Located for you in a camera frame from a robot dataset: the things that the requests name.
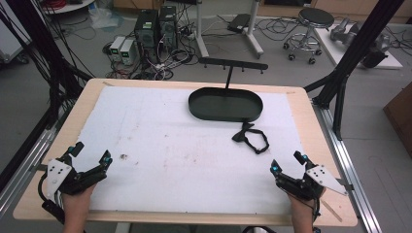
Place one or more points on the white table mat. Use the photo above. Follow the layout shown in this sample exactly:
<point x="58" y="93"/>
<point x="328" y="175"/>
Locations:
<point x="168" y="145"/>

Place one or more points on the person's right hand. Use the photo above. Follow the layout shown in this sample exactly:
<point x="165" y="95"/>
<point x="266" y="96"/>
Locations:
<point x="302" y="207"/>

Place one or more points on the clear plastic bag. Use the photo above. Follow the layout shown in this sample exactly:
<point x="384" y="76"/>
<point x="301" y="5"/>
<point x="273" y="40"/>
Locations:
<point x="103" y="17"/>

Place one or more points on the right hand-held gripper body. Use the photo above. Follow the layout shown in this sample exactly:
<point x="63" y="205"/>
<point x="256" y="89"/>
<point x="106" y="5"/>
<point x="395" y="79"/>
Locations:
<point x="324" y="178"/>

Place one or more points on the round black swivel stool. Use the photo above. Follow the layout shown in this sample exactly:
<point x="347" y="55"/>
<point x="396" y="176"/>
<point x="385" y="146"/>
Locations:
<point x="315" y="16"/>

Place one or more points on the white metal stand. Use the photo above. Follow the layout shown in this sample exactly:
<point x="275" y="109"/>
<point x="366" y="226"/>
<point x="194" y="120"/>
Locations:
<point x="200" y="32"/>

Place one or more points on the white equipment case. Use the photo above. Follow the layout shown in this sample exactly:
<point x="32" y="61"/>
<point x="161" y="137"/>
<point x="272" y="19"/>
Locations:
<point x="9" y="42"/>

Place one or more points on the aluminium rail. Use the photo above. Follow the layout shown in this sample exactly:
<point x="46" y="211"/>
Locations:
<point x="350" y="161"/>
<point x="22" y="174"/>

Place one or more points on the flat black box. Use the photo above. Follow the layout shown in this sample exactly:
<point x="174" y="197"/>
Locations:
<point x="239" y="23"/>

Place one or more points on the brown wooden cabinet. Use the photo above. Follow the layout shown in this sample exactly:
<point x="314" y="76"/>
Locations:
<point x="401" y="113"/>

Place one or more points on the thin wooden strip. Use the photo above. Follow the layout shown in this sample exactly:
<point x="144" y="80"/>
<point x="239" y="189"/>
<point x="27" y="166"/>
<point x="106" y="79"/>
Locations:
<point x="331" y="210"/>

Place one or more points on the person's left hand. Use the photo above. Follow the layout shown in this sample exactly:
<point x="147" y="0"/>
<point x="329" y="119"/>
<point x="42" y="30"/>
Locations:
<point x="77" y="204"/>

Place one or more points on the black bow tie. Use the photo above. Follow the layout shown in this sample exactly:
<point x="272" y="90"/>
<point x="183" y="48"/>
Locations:
<point x="239" y="136"/>

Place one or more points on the black hook rack with tray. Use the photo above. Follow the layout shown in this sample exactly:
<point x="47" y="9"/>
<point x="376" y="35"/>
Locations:
<point x="225" y="105"/>

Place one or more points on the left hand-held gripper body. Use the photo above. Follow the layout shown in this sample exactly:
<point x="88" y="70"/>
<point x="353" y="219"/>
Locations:
<point x="59" y="176"/>

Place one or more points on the slim black computer tower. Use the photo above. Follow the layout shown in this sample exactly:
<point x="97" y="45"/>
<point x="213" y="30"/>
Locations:
<point x="167" y="29"/>

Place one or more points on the large black computer tower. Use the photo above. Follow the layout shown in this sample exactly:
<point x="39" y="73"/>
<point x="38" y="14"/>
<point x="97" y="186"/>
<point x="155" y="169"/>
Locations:
<point x="146" y="34"/>

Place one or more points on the white platform board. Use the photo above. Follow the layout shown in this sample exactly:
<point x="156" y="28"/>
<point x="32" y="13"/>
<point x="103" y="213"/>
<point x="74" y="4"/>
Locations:
<point x="336" y="51"/>

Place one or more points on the white power supply unit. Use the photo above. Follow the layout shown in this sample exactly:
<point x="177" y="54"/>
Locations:
<point x="116" y="47"/>
<point x="128" y="51"/>

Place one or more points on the round white table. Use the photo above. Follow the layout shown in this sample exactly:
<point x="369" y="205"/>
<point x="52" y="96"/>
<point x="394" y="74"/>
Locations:
<point x="73" y="6"/>

